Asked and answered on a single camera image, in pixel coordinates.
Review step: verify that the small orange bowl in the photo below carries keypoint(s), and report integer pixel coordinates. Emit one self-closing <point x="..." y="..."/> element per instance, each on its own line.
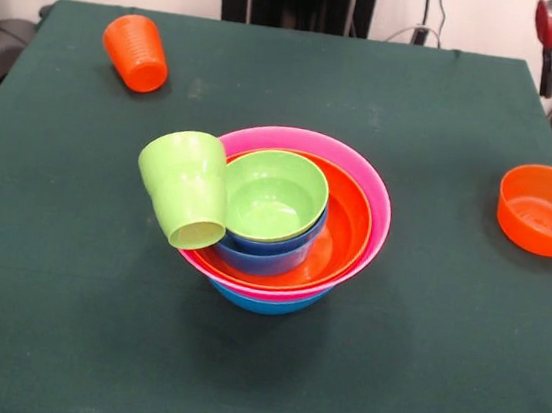
<point x="539" y="239"/>

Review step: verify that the small dark blue bowl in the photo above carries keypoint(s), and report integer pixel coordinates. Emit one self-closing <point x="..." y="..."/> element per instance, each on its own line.
<point x="297" y="242"/>

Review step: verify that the small green bowl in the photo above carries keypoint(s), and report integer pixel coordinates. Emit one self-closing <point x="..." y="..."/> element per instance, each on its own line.
<point x="271" y="201"/>

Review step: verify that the small light blue bowl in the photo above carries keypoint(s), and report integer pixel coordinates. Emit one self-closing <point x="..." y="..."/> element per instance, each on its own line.
<point x="264" y="264"/>

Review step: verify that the green cup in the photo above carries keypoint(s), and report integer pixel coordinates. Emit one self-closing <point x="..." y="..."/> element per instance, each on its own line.
<point x="188" y="185"/>

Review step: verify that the orange cup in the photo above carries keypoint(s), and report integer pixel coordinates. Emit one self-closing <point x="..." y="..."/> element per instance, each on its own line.
<point x="138" y="53"/>

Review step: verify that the large pink bowl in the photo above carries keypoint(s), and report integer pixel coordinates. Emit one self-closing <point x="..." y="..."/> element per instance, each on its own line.
<point x="362" y="161"/>

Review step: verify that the large orange bowl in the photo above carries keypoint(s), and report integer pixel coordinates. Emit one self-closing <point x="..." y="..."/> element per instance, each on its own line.
<point x="348" y="230"/>

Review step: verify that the large blue bowl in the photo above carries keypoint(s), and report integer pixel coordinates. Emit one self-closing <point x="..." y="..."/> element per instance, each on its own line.
<point x="264" y="306"/>

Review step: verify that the dark green tablecloth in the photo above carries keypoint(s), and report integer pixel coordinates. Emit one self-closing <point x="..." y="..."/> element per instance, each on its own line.
<point x="69" y="292"/>

